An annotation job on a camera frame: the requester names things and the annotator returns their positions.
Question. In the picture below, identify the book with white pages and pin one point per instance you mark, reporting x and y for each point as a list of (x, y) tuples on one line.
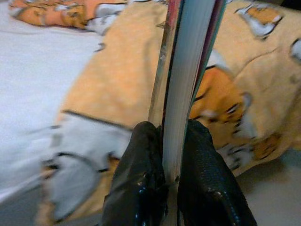
[(181, 82)]

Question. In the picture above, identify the orange cartoon print blanket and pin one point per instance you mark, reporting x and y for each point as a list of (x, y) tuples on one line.
[(117, 70)]

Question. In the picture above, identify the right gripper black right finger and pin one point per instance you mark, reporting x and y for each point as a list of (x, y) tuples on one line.
[(207, 188)]

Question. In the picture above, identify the white quilted mattress cover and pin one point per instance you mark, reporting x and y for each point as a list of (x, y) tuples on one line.
[(35, 82)]

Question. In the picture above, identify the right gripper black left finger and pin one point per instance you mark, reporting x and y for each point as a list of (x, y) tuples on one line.
[(138, 183)]

